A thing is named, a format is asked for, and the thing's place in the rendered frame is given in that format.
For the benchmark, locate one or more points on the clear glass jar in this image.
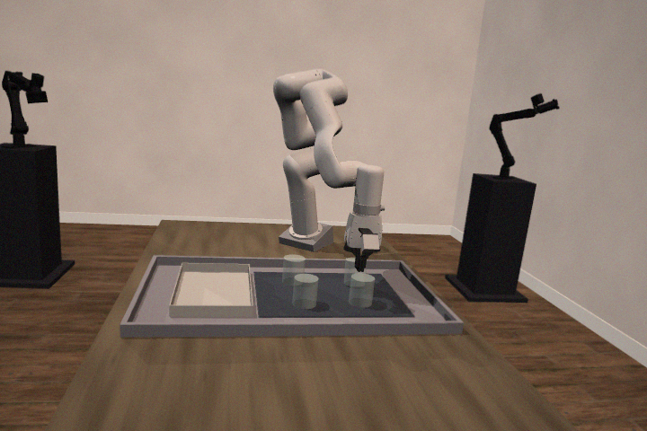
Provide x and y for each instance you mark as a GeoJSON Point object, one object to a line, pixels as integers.
{"type": "Point", "coordinates": [292, 265]}
{"type": "Point", "coordinates": [305, 291]}
{"type": "Point", "coordinates": [361, 290]}
{"type": "Point", "coordinates": [350, 270]}

